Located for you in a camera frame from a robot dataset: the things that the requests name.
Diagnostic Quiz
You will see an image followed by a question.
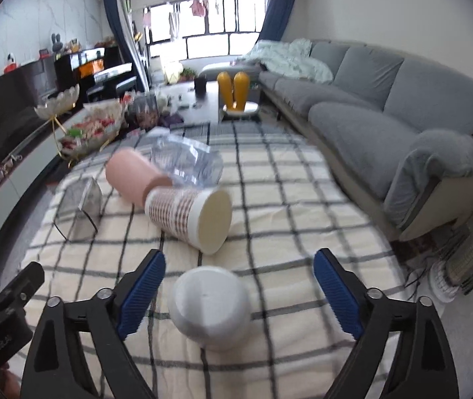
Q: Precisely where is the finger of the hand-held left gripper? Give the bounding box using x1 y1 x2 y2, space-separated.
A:
0 262 46 321

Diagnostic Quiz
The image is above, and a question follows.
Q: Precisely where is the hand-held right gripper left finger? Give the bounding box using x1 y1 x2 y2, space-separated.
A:
20 249 166 399

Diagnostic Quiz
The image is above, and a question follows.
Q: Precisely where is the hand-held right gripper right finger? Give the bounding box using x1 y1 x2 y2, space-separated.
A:
313 248 459 399

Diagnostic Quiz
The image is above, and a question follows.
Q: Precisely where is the white cup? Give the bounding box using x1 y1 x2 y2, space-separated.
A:
168 266 252 352

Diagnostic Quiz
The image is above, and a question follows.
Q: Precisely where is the brown patterned paper cup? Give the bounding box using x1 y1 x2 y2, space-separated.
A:
144 187 233 256

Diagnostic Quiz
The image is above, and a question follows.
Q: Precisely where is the pink cup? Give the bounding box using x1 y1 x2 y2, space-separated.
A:
105 147 173 208

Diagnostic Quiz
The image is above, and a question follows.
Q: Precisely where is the clear plastic cup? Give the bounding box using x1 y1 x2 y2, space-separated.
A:
148 130 224 189

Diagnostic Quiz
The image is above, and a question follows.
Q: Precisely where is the person's left hand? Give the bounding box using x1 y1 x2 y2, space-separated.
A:
0 368 23 399

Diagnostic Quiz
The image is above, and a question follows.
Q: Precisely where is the white television cabinet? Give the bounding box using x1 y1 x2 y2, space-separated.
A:
0 104 131 239

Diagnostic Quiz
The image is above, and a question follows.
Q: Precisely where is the plaid blanket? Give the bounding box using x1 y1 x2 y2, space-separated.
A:
20 122 412 399

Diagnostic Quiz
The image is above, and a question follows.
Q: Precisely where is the electric heater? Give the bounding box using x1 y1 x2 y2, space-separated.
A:
431 189 473 305

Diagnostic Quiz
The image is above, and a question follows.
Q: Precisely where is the tiered petal snack stand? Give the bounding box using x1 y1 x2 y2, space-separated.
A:
34 84 128 163

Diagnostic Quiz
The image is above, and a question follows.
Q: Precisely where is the black television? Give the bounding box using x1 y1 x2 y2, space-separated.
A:
0 59 61 164

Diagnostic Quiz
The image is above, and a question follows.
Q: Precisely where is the grey sofa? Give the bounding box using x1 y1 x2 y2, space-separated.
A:
201 39 473 242

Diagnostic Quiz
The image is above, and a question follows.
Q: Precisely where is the clear snack container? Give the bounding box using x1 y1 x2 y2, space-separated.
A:
127 92 159 129

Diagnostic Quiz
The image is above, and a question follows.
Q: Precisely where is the dark coffee table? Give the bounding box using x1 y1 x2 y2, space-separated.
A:
153 79 263 129

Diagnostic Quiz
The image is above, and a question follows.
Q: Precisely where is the black piano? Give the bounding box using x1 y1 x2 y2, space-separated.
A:
54 45 138 104

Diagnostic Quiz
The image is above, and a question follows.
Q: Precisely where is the orange box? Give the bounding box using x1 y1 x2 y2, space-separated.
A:
78 59 105 78

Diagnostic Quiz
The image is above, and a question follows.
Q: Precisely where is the cream geometric lamp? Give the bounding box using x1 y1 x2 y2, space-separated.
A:
163 62 184 86

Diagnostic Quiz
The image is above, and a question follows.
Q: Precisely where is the yellow rabbit-ear stool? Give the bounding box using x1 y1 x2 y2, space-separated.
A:
217 71 260 120

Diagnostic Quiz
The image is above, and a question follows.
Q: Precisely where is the grey rabbit figurine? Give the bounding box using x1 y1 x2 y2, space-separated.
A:
49 32 65 56

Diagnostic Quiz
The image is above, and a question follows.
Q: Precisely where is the light green blanket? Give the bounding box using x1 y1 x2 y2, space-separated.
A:
236 38 335 84

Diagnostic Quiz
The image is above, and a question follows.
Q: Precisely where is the blue curtain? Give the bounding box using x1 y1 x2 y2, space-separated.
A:
256 0 300 46
100 0 138 94

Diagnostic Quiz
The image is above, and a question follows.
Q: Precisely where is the black floor cable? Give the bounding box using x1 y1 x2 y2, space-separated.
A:
402 257 433 291

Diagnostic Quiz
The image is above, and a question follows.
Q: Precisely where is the clear geometric wire box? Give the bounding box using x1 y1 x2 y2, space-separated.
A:
54 177 104 244

